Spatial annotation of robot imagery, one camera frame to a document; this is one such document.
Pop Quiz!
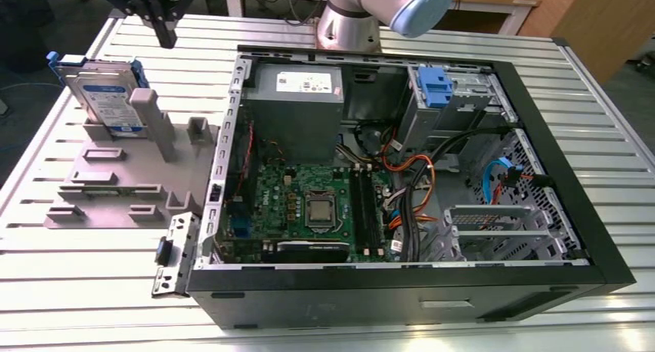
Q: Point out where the hard disk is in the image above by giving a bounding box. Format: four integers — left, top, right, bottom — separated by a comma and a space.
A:
45, 51, 149, 140

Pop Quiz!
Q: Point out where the blue SATA wire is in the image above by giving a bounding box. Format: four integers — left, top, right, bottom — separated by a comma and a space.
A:
480, 155, 516, 207

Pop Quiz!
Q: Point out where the red yellow black power wire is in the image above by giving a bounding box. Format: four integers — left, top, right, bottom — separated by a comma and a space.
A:
503, 163, 558, 190

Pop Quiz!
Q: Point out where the metal disk bay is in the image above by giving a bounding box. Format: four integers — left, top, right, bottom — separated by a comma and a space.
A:
443, 204, 584, 263

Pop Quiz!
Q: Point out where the grey power supply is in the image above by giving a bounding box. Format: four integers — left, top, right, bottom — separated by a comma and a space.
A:
240, 62, 350, 165

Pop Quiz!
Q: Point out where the grey parts rack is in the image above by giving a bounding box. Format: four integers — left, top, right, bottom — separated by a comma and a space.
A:
44, 89, 224, 230

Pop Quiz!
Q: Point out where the black case fan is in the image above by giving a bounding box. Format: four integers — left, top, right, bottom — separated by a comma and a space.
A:
227, 110, 260, 199

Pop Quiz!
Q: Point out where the green RAM stick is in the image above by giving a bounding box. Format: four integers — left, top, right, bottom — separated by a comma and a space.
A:
60, 189, 139, 198

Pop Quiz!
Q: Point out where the blue drive latch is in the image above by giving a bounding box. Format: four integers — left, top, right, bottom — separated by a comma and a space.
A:
416, 67, 455, 110

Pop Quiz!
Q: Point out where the green motherboard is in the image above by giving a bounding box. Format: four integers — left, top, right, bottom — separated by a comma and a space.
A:
224, 162, 411, 264

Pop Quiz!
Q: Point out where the CPU socket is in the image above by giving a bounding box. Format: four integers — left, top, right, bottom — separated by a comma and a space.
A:
300, 189, 344, 233

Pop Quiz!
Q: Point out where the metal expansion slot retainer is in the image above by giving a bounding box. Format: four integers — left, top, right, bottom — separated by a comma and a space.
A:
151, 210, 200, 299

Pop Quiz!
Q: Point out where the metal drive cage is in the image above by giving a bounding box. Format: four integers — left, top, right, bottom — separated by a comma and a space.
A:
398, 64, 516, 160

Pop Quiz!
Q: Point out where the silver CPU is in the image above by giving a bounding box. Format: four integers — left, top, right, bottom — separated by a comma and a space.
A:
306, 202, 335, 221

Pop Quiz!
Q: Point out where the black RAM slot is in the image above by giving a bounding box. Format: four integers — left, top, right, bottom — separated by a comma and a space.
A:
356, 164, 379, 255
350, 164, 372, 255

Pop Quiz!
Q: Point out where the black graphics card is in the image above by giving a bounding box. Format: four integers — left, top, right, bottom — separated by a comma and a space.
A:
217, 235, 354, 265

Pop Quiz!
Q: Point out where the wooden cabinet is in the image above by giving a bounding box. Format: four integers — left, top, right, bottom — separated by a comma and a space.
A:
550, 0, 655, 85

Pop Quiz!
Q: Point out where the black PC case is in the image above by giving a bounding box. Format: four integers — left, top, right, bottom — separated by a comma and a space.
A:
184, 43, 638, 328

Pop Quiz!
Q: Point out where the black chair base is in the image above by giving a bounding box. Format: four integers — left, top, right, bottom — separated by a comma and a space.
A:
627, 51, 655, 75

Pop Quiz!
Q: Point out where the white frame desk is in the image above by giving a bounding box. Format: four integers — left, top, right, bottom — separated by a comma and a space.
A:
196, 0, 328, 19

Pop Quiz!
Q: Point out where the red twisted fan wire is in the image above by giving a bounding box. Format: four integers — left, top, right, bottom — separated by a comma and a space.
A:
244, 120, 257, 179

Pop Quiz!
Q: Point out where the yellow black wire bundle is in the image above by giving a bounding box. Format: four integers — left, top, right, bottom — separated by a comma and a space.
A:
335, 143, 384, 166

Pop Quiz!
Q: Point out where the grey ribbon wire bundle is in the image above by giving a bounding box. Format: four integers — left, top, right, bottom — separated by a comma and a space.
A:
383, 186, 411, 209

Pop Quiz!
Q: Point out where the orange wire bundle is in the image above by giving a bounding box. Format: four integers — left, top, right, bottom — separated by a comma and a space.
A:
380, 154, 442, 230

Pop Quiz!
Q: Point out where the thick black cable bundle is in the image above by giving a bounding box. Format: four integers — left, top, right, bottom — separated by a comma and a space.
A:
396, 124, 516, 262

